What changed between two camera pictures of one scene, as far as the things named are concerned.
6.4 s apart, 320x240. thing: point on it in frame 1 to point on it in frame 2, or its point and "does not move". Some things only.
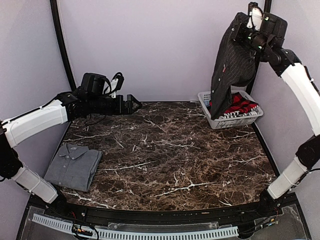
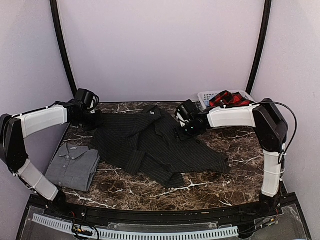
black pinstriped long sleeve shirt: (235, 65) to (146, 140)
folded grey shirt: (74, 167) does not move
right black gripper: (238, 33) to (181, 136)
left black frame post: (57, 26) does not move
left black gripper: (123, 109) to (99, 121)
